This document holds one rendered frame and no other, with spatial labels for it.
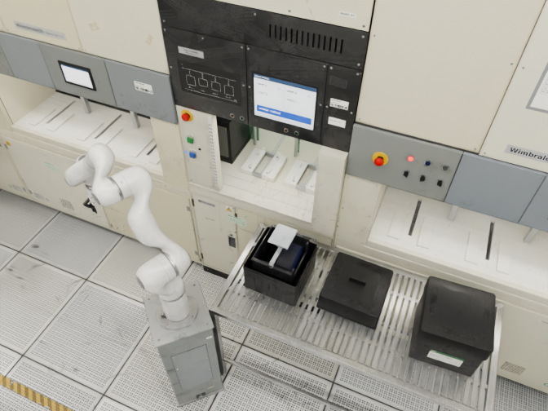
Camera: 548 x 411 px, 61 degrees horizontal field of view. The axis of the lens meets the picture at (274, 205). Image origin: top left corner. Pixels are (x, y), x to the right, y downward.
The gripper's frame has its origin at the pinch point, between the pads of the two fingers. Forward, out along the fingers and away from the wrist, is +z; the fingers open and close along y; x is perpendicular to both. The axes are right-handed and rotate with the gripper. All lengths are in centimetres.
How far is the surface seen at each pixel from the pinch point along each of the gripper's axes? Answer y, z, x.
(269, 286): 38, 16, -83
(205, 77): 57, -59, -19
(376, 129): 90, -55, -89
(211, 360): 5, 59, -76
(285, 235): 52, -7, -78
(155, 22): 48, -80, 2
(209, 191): 54, 15, -13
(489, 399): 75, 25, -181
